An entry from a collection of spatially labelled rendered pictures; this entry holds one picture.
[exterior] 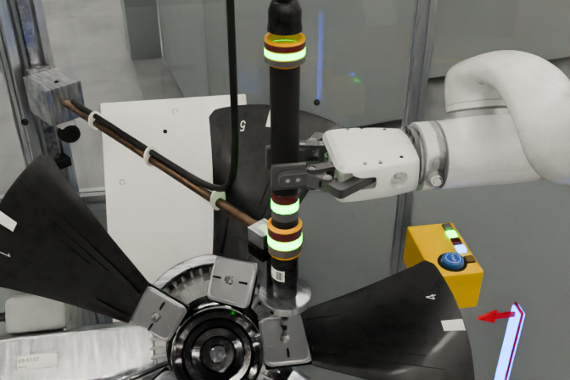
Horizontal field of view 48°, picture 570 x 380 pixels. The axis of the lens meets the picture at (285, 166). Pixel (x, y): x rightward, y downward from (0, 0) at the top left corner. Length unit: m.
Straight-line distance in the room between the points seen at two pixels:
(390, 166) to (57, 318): 0.59
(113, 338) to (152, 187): 0.28
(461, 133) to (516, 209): 1.12
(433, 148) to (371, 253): 1.07
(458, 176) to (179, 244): 0.55
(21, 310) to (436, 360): 0.63
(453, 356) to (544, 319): 1.30
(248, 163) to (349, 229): 0.84
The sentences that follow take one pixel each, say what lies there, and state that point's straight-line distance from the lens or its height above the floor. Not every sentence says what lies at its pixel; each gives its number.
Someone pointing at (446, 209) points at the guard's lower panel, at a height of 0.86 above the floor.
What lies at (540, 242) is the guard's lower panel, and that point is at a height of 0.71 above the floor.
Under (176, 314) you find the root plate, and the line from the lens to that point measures 0.91.
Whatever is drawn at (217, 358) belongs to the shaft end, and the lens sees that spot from 0.86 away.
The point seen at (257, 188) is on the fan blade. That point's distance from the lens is 0.91.
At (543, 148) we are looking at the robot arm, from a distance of 0.66.
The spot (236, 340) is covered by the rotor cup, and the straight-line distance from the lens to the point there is 0.86.
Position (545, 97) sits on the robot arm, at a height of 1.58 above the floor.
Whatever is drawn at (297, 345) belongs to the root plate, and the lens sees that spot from 0.92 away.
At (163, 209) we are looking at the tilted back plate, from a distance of 1.15.
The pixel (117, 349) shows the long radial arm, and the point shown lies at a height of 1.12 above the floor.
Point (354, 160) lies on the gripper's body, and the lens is 0.73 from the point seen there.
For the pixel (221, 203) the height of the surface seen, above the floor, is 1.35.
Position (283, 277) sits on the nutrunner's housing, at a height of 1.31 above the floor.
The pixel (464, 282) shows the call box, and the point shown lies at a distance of 1.26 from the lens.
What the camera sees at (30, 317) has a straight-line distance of 1.09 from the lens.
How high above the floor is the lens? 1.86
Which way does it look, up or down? 31 degrees down
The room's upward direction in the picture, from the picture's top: straight up
